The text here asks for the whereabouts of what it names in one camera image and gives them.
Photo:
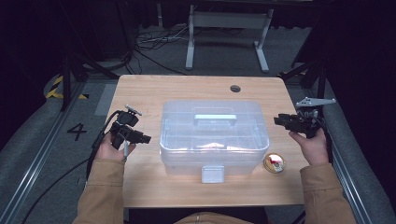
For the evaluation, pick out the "person's right hand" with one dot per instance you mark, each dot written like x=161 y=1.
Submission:
x=314 y=151

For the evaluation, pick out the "yellow black hazard tape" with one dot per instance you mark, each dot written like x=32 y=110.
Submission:
x=53 y=92

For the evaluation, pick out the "person's tan jacket torso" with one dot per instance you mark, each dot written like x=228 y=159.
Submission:
x=214 y=218

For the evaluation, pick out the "round grey table grommet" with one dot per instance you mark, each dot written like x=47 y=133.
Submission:
x=235 y=88

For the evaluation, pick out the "white metal desk frame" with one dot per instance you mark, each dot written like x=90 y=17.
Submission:
x=229 y=20

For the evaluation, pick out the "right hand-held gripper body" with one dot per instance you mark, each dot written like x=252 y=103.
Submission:
x=306 y=123

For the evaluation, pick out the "person's left hand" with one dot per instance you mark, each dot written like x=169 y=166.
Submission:
x=109 y=152

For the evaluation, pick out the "black tripod stand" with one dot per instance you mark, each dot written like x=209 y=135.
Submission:
x=66 y=84
x=320 y=81

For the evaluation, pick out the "small round red-white object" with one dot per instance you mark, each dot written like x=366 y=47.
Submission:
x=274 y=163

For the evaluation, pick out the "aluminium floor rail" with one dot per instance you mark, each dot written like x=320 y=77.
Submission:
x=348 y=180
x=31 y=174

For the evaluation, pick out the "clear plastic storage box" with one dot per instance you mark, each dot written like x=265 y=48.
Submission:
x=214 y=140

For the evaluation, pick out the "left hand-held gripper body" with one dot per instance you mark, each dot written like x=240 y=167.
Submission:
x=124 y=130

